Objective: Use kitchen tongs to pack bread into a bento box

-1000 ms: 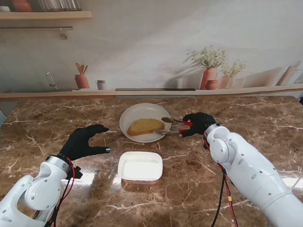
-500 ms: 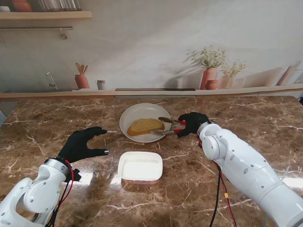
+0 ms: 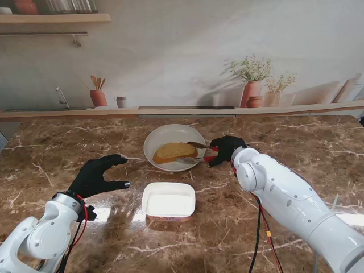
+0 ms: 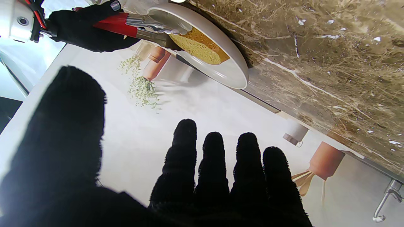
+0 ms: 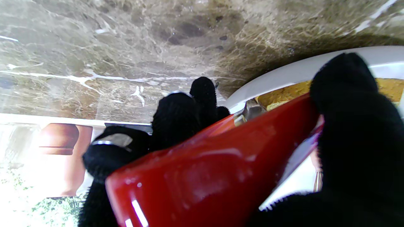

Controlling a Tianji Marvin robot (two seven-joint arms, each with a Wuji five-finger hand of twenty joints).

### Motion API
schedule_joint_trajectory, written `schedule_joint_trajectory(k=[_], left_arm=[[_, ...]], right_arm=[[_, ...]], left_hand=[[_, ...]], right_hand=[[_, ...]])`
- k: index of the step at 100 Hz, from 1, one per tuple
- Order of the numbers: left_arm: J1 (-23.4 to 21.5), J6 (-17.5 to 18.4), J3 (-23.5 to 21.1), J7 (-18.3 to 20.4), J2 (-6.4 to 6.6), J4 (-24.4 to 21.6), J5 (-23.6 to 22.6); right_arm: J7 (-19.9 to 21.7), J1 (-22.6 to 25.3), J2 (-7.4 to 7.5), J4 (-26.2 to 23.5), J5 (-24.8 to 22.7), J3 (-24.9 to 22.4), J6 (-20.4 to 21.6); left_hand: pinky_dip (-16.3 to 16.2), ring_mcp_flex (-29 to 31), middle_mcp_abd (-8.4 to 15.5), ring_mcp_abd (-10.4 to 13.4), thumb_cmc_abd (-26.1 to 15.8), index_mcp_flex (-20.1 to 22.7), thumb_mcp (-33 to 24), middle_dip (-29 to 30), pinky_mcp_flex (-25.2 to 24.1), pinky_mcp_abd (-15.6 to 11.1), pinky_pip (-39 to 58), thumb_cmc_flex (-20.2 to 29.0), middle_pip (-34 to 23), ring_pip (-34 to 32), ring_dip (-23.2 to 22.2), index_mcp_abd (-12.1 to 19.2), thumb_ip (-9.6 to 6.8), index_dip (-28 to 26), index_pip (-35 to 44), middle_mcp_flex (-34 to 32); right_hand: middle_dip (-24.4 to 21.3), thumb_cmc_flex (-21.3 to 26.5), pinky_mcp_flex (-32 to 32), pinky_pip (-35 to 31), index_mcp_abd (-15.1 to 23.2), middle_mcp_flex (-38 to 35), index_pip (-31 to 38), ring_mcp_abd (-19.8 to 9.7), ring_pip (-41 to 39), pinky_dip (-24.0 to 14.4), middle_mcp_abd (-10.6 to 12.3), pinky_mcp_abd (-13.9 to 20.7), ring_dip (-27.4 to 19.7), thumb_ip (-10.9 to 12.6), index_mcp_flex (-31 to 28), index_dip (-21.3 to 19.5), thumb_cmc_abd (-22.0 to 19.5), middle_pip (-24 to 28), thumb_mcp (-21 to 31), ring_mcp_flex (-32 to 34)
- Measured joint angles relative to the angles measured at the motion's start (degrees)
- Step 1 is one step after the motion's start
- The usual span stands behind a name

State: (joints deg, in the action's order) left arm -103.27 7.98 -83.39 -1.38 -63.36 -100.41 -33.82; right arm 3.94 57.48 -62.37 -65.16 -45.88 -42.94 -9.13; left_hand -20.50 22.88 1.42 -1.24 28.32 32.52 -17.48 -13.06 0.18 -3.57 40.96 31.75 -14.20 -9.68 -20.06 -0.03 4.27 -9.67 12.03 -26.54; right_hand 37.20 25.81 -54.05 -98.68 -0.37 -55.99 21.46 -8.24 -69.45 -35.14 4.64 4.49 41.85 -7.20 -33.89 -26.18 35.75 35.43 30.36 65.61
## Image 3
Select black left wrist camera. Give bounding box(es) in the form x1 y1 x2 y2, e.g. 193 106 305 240
84 204 98 221

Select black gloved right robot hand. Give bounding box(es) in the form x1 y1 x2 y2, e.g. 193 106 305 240
209 135 251 168

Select white rectangular dish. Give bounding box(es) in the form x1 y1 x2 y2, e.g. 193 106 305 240
141 182 196 224

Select red handled metal kitchen tongs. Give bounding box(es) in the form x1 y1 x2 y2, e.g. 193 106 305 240
175 141 220 164

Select brown bread slice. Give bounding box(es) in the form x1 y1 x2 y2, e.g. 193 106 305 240
152 142 198 164

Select right arm red black cable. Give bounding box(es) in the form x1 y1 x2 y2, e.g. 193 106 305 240
230 162 284 273

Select arm red black cable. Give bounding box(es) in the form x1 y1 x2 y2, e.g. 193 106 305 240
230 162 284 273
56 193 89 273

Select left arm red black cable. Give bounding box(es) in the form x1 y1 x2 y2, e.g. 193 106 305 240
56 193 89 273

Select printed kitchen scene backdrop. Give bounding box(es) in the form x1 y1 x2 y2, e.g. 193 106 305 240
0 0 364 123

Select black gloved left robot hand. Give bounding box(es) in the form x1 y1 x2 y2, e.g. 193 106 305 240
68 154 131 198

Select white round plate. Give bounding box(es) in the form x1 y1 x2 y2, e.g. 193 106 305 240
143 123 206 172

